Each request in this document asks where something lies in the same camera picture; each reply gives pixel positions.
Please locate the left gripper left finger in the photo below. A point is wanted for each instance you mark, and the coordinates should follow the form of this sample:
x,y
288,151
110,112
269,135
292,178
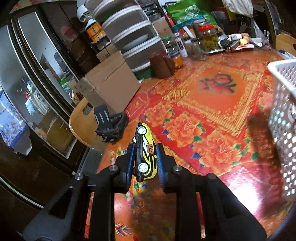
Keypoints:
x,y
113,179

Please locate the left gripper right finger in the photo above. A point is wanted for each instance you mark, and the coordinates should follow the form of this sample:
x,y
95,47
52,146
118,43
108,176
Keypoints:
x,y
176,179

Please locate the yellow black toy car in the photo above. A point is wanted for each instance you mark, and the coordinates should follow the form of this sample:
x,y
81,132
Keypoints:
x,y
145,156

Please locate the white perforated plastic basket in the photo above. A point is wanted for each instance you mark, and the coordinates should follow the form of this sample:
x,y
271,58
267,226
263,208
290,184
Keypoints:
x,y
282,121

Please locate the black phone stand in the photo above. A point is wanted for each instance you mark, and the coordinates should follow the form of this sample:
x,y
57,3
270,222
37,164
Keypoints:
x,y
110,127

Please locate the wooden chair left side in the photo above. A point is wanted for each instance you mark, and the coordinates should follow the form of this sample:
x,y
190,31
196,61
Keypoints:
x,y
83,127

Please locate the wooden chair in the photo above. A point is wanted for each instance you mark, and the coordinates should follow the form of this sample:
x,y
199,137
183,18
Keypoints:
x,y
286,43
83,127

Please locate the red floral tablecloth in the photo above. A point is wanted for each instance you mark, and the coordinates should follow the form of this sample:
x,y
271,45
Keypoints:
x,y
211,116

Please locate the red envelope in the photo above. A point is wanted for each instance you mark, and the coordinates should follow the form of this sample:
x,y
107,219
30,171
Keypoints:
x,y
137,105

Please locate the brown cardboard box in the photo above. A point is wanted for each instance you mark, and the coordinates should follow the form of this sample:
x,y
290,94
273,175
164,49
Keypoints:
x,y
111,82

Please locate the brown ceramic mug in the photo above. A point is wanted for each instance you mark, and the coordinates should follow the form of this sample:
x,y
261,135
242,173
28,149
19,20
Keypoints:
x,y
162,64

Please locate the small orange sauce jar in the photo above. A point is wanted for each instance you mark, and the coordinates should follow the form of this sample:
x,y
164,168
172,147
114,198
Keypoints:
x,y
176,56

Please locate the glass jar with pickles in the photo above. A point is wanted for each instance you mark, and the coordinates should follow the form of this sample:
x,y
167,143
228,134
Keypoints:
x,y
209,37

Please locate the glass display cabinet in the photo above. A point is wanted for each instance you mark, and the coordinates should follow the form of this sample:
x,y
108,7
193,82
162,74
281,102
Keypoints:
x,y
35,78

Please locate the white plastic drawer tower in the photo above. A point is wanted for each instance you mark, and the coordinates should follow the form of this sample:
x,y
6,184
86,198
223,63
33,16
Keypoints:
x,y
129,29

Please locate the green shopping bag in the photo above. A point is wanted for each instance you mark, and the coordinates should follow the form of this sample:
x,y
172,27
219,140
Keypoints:
x,y
183,13

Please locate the wooden chair right side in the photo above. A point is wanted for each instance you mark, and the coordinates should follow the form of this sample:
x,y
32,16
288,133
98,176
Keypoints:
x,y
286,43

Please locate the beige canvas tote bag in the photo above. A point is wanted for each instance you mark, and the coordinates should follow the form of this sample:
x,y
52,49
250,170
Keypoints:
x,y
240,7

